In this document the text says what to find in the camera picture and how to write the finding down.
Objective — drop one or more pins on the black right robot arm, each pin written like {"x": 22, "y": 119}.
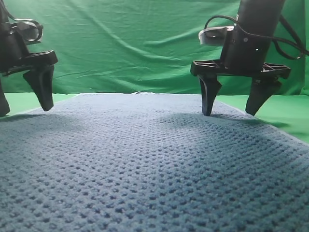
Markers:
{"x": 258, "y": 18}

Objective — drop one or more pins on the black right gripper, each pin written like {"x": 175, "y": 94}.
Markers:
{"x": 240, "y": 56}

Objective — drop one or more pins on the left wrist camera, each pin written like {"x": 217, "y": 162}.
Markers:
{"x": 31, "y": 33}

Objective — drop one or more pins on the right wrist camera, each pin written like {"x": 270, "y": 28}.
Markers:
{"x": 214, "y": 36}

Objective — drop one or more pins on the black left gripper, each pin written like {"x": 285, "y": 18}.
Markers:
{"x": 39, "y": 67}

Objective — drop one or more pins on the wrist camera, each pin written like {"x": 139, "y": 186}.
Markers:
{"x": 31, "y": 33}
{"x": 214, "y": 36}

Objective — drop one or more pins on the blue waffle-weave towel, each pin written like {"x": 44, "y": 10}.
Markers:
{"x": 149, "y": 163}

